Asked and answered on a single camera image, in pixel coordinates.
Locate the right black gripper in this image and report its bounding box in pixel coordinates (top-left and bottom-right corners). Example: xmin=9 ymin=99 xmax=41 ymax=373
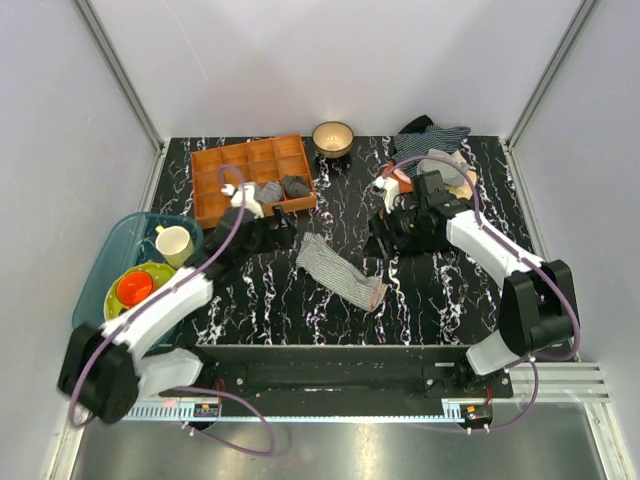
xmin=360 ymin=197 xmax=427 ymax=261

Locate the grey striped underwear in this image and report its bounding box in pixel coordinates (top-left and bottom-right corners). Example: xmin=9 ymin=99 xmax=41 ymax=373
xmin=296 ymin=232 xmax=388 ymax=312

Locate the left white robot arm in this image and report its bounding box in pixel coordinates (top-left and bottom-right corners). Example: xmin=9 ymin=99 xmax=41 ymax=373
xmin=57 ymin=207 xmax=297 ymax=424

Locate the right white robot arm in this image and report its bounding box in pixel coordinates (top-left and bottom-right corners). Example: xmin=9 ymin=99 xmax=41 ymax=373
xmin=369 ymin=171 xmax=579 ymax=397

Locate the rolled striped underwear in tray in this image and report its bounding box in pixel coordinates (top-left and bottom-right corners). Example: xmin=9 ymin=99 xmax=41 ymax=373
xmin=255 ymin=181 xmax=284 ymax=205

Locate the rolled dark grey underwear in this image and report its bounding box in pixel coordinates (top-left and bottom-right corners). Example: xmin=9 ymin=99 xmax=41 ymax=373
xmin=281 ymin=175 xmax=312 ymax=199

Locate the orange garment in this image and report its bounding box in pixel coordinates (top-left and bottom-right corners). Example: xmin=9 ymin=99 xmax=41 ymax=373
xmin=383 ymin=160 xmax=413 ymax=194

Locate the grey garment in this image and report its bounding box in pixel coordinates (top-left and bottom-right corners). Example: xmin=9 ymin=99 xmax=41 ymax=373
xmin=417 ymin=149 xmax=471 ymax=187

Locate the beige garment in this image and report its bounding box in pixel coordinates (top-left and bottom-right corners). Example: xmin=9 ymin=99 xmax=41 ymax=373
xmin=447 ymin=151 xmax=478 ymax=200

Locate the orange compartment tray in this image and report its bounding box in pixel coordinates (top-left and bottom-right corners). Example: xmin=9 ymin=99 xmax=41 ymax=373
xmin=191 ymin=134 xmax=317 ymax=229

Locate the cream and green mug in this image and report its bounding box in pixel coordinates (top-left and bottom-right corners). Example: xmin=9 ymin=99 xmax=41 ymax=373
xmin=155 ymin=226 xmax=195 ymax=269

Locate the navy striped garment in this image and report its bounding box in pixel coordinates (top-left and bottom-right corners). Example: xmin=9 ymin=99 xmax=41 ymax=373
xmin=392 ymin=125 xmax=471 ymax=162

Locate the green dotted plate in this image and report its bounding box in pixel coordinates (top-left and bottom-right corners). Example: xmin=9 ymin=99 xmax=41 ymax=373
xmin=103 ymin=262 xmax=176 ymax=321

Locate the beige ceramic bowl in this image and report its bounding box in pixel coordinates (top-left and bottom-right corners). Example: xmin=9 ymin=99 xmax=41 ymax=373
xmin=312 ymin=121 xmax=355 ymax=159

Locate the teal plastic bin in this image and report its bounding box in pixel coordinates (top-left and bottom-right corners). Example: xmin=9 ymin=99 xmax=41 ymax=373
xmin=71 ymin=212 xmax=203 ymax=328

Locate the orange cup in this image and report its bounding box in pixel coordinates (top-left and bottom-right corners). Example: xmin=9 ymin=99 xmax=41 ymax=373
xmin=116 ymin=271 xmax=153 ymax=308

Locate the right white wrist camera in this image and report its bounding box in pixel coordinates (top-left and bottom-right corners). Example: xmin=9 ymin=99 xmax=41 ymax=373
xmin=373 ymin=176 xmax=401 ymax=214

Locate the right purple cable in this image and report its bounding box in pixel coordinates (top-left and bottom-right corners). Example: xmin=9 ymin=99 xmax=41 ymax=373
xmin=379 ymin=155 xmax=582 ymax=434

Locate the purple cable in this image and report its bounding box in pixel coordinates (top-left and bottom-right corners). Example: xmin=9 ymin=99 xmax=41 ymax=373
xmin=67 ymin=163 xmax=277 ymax=456
xmin=379 ymin=155 xmax=582 ymax=434

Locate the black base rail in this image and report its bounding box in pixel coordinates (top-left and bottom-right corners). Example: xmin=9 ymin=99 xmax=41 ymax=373
xmin=192 ymin=345 xmax=513 ymax=422

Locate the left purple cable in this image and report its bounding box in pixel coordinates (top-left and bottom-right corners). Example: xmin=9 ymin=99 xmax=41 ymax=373
xmin=67 ymin=163 xmax=277 ymax=456

